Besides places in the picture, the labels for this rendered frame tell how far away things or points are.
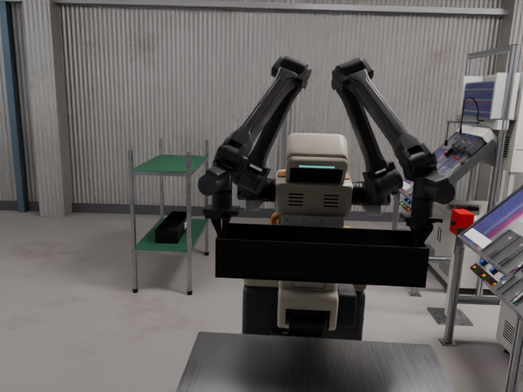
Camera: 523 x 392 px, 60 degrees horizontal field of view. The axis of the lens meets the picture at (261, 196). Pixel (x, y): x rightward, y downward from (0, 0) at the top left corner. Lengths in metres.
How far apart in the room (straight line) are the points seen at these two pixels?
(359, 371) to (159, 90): 4.70
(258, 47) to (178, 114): 1.23
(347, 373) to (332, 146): 0.72
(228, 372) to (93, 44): 4.98
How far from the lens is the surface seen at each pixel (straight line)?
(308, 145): 1.55
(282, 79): 1.41
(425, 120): 5.79
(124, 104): 5.72
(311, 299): 1.70
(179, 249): 3.50
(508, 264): 2.51
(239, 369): 1.28
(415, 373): 1.36
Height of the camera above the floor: 1.52
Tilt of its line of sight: 13 degrees down
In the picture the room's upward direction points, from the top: 2 degrees clockwise
